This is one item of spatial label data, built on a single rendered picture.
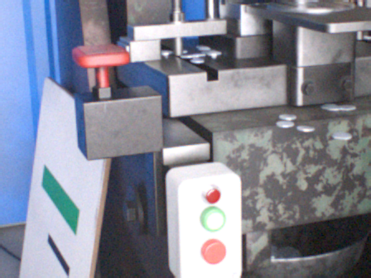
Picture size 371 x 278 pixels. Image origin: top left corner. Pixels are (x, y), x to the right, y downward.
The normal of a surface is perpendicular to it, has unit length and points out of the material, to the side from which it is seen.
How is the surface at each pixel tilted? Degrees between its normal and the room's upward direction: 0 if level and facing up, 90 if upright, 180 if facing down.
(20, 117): 90
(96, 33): 73
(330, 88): 90
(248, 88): 90
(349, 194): 90
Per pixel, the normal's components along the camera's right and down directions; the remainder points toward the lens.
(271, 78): 0.32, 0.25
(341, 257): 0.53, 0.47
